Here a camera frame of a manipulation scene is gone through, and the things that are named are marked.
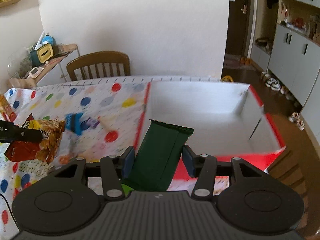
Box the orange yellow chips bag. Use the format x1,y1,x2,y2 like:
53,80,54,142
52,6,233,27
5,114,66,164

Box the dark green snack packet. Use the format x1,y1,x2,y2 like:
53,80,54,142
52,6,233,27
123,120,194,192

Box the sausage stick red tip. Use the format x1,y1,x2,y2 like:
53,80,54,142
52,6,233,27
98,116,112,133

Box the purple candy packet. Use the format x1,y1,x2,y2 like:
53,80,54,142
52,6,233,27
81,118,100,131

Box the blue Oreo snack packet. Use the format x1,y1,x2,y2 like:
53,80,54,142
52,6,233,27
65,113,83,136

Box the white long snack packet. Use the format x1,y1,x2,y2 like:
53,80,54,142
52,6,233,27
52,129,78,167

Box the orange tea bottle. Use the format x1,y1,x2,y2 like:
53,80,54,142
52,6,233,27
0,94,17,122

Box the red cardboard box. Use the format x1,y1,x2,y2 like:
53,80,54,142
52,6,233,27
137,81,285,170

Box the balloon pattern tablecloth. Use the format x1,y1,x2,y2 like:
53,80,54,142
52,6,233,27
0,76,231,233

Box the white pink timer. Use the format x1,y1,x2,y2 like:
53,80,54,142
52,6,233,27
27,67,44,79

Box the clear glass vase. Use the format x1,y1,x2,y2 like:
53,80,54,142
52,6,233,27
7,47,33,79

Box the wooden side cabinet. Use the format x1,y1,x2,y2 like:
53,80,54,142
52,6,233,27
8,43,81,90

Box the yellow teal tissue holder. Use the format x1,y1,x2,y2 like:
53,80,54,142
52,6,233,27
30,43,54,67

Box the yellow plastic bag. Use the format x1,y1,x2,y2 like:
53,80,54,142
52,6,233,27
221,75,234,82

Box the wooden chair right side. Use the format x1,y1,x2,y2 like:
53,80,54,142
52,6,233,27
267,147,311,230

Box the wooden chair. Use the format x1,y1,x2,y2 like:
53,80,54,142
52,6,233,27
66,51,131,81
267,147,311,230

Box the pair of sneakers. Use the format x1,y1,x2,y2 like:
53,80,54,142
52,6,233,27
265,77,281,91

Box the entry door rug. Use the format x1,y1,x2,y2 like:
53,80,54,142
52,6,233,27
223,54,256,71

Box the wooden chair far side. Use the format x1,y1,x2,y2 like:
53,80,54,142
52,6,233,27
66,51,131,81

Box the orange slippers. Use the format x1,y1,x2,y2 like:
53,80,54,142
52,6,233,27
240,56,252,65

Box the white wall cabinets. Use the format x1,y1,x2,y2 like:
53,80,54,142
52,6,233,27
249,0,320,131

